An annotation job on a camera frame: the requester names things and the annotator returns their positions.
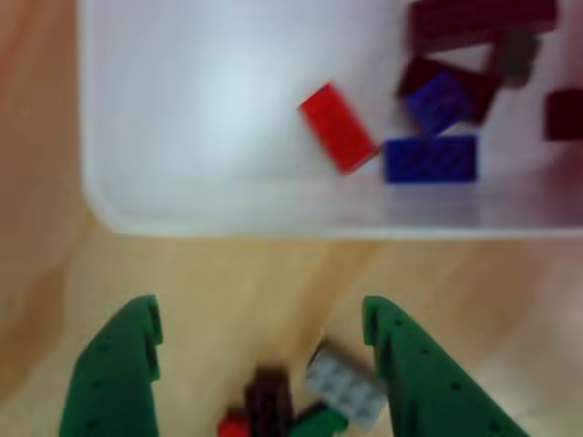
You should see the dark green 2x4 lego brick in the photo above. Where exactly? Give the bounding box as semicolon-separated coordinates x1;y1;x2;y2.
394;56;500;128

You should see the blue 2x4 lego brick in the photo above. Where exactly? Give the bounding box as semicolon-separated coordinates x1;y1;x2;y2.
381;135;480;185

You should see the red 2x4 lego brick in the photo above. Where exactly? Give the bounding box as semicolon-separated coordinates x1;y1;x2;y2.
296;81;382;177

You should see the dark grey 2x6 lego brick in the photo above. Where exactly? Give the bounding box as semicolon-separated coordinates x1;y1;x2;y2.
406;0;560;55

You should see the grey 2x4 lego brick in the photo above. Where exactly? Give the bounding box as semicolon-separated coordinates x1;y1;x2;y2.
303;348;388;430

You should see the green narrow lego brick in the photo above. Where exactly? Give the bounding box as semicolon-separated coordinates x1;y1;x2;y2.
289;402;350;437

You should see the red 2x2 lego brick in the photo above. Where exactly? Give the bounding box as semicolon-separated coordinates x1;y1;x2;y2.
216;407;254;437

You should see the white plastic bin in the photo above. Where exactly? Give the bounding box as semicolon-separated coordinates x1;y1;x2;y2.
77;0;583;240

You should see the black 2x2 lego brick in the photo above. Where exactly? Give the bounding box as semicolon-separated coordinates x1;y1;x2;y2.
542;89;583;142

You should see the brown 2x6 lego brick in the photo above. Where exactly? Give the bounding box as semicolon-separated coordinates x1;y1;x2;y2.
243;363;295;437

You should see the blue 2x2 lego brick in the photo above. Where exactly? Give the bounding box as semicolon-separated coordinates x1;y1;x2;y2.
404;70;470;136

